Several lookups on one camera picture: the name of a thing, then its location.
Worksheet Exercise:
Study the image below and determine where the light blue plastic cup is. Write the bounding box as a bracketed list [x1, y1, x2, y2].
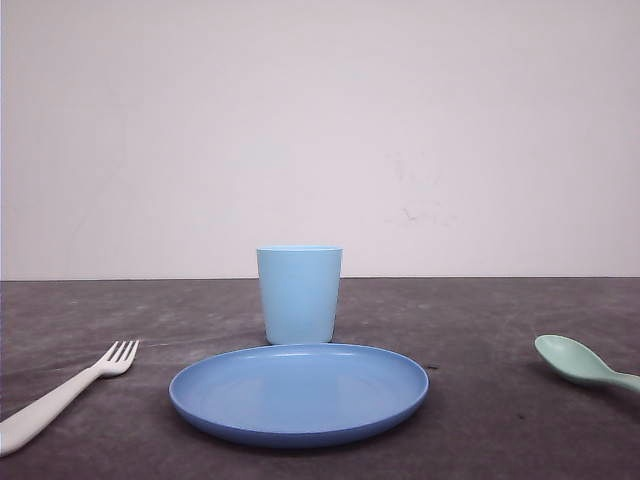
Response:
[256, 245, 343, 344]

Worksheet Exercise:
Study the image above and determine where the mint green plastic spoon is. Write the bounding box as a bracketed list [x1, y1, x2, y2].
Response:
[534, 334, 639, 393]

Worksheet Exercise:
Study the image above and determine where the white plastic fork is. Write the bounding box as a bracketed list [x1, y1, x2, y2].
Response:
[1, 340, 140, 457]

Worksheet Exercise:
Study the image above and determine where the blue plastic plate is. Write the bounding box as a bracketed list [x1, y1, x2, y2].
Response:
[169, 343, 430, 449]

